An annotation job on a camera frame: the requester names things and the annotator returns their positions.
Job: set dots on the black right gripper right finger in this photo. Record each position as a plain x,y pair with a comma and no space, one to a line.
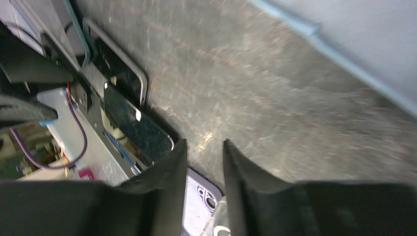
260,204

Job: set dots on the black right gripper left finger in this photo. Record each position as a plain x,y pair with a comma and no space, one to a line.
150,204

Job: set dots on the black smartphone carried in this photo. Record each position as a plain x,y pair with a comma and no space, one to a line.
115,64

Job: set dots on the clear magsafe phone case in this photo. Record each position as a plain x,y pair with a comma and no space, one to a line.
218,224

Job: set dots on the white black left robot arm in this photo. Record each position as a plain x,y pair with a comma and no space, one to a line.
24,73

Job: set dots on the lilac phone case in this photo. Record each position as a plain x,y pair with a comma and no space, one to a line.
200,199

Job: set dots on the black smartphone front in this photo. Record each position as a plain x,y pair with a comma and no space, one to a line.
140,129

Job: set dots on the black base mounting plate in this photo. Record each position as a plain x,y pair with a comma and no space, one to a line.
87,94

